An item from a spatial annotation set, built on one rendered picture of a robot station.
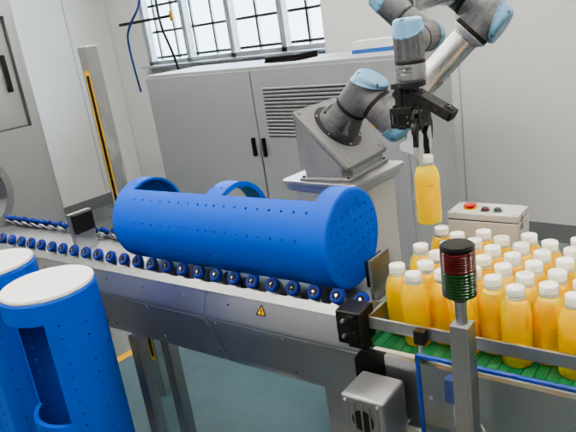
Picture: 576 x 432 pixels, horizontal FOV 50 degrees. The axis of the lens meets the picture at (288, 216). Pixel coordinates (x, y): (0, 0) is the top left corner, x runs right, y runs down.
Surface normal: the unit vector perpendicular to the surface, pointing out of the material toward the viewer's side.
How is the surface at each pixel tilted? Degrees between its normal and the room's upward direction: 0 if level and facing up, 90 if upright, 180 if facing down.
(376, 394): 0
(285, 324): 71
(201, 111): 90
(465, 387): 90
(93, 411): 90
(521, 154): 90
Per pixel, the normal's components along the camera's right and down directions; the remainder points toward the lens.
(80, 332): 0.71, 0.11
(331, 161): -0.57, 0.33
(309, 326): -0.60, -0.01
